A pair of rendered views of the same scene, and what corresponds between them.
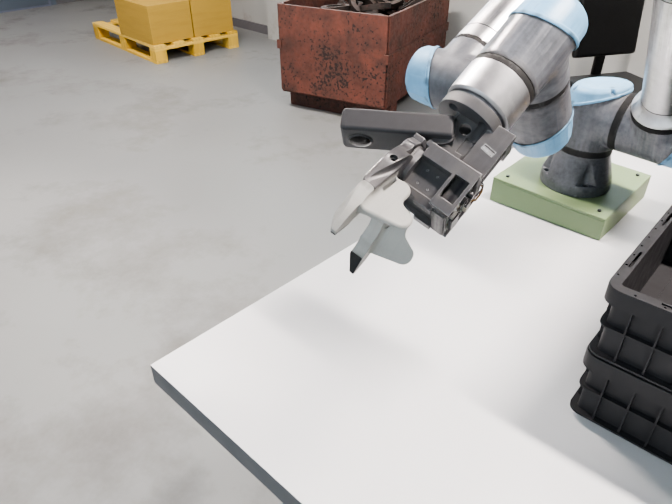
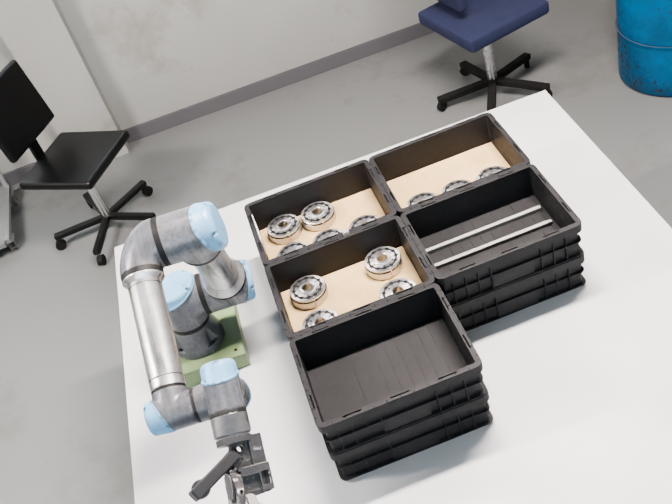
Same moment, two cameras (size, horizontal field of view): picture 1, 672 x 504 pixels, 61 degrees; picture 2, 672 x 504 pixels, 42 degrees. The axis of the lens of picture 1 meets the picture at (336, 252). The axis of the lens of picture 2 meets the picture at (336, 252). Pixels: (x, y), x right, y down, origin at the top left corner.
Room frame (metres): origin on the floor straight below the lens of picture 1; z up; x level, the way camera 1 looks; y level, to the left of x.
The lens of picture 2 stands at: (-0.45, 0.43, 2.46)
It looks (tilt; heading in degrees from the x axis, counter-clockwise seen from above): 41 degrees down; 315
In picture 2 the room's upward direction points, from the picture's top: 19 degrees counter-clockwise
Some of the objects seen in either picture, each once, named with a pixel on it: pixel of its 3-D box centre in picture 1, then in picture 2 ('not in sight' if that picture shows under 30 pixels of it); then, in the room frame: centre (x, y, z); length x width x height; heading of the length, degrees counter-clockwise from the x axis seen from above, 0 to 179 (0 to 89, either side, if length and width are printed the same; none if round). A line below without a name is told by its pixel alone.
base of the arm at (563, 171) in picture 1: (579, 161); (193, 327); (1.16, -0.54, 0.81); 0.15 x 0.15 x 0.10
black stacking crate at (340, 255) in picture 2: not in sight; (351, 289); (0.75, -0.77, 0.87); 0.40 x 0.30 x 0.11; 48
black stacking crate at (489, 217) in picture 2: not in sight; (490, 235); (0.48, -1.07, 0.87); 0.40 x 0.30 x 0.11; 48
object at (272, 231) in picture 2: not in sight; (283, 225); (1.10, -0.94, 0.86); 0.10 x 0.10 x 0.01
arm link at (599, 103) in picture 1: (597, 112); (182, 299); (1.15, -0.55, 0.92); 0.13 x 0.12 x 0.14; 45
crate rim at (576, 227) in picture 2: not in sight; (487, 221); (0.48, -1.07, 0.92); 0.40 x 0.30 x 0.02; 48
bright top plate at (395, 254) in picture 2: not in sight; (382, 259); (0.73, -0.91, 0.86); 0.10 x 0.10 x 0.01
